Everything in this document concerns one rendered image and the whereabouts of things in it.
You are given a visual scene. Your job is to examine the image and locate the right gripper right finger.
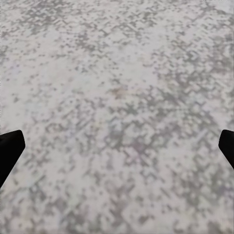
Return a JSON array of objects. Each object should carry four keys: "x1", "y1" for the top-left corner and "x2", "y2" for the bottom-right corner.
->
[{"x1": 218, "y1": 130, "x2": 234, "y2": 169}]

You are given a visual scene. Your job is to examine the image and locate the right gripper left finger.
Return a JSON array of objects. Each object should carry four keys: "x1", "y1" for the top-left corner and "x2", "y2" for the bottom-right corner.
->
[{"x1": 0, "y1": 130, "x2": 25, "y2": 188}]

